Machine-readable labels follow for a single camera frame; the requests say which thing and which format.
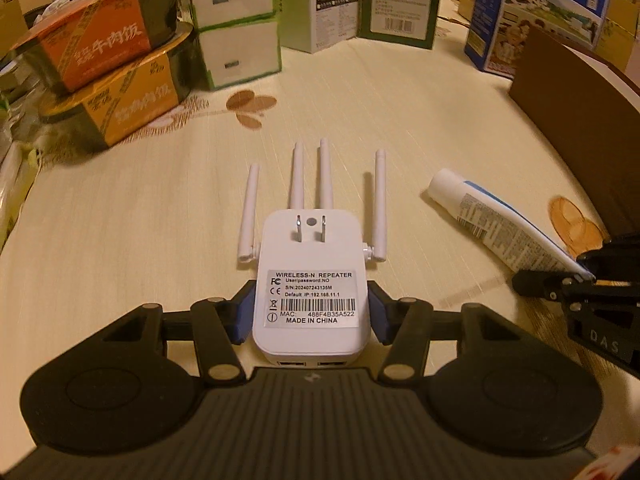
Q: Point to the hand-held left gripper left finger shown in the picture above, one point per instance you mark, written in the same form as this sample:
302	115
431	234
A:
245	310

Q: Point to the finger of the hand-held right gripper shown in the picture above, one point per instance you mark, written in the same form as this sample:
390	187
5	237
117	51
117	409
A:
545	285
610	255

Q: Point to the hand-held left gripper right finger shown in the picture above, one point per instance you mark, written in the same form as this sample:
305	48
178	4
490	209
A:
378	317

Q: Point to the white wifi repeater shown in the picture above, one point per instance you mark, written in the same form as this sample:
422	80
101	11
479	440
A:
307	260

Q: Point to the brown storage box white inside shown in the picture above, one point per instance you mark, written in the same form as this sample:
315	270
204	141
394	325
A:
580	120

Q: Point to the stack of cardboard boxes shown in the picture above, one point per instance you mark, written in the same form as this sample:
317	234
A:
625	25

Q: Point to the orange yellow instant meal bowl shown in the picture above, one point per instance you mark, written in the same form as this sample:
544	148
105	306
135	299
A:
125	105

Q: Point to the blue milk carton box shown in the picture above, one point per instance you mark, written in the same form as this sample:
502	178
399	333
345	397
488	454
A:
535	10

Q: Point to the stack of pale food packets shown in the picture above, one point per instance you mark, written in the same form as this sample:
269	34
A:
12	175

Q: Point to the green wrapped tissue pack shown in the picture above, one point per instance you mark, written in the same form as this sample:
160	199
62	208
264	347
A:
235	25

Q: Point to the small yellow cardboard box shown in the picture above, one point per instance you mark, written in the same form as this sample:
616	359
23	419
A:
452	7

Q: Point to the white green photo box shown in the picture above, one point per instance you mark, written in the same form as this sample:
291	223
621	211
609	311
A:
325	15

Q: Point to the red lid instant meal bowl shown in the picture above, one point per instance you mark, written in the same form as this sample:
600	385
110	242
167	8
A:
95	40

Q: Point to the dark green product box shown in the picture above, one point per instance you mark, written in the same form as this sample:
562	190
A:
400	5

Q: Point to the brown cardboard box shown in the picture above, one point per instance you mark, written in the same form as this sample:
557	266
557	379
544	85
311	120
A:
10	15

